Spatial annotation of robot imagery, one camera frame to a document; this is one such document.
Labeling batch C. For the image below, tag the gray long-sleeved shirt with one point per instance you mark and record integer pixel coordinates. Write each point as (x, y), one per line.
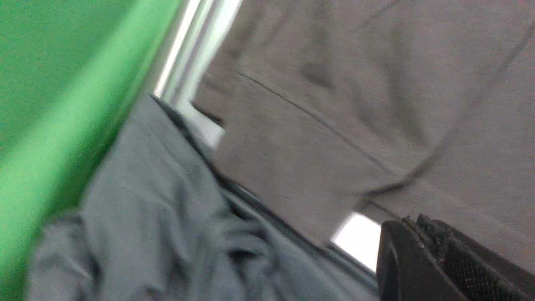
(391, 107)

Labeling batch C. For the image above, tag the green backdrop cloth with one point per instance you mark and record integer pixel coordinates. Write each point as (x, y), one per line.
(70, 70)

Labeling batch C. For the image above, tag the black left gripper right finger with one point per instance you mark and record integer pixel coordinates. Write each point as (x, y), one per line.
(475, 271)

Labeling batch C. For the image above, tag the dark teal crumpled garment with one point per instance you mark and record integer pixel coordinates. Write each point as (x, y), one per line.
(157, 224)

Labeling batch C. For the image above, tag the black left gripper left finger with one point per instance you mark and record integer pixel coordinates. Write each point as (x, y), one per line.
(406, 269)

